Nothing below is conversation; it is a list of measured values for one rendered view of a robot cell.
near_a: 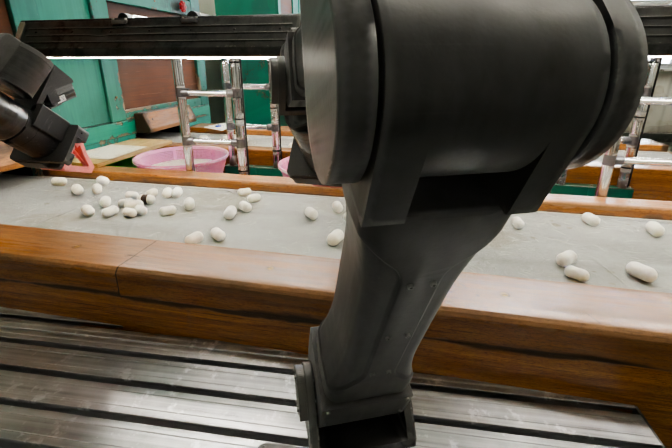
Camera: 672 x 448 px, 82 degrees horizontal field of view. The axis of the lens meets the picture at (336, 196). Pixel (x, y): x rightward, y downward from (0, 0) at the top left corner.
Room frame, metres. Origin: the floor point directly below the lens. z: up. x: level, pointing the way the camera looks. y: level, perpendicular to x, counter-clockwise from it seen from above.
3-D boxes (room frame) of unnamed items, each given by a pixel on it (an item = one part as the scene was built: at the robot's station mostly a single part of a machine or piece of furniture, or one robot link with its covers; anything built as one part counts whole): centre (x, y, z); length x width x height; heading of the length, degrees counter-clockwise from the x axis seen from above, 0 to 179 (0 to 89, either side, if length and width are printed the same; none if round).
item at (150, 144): (1.17, 0.67, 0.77); 0.33 x 0.15 x 0.01; 168
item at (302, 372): (0.24, -0.01, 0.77); 0.09 x 0.06 x 0.06; 102
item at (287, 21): (0.81, 0.35, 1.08); 0.62 x 0.08 x 0.07; 78
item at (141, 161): (1.12, 0.46, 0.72); 0.27 x 0.27 x 0.10
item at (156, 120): (1.51, 0.65, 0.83); 0.30 x 0.06 x 0.07; 168
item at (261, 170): (1.28, 0.24, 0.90); 0.20 x 0.19 x 0.45; 78
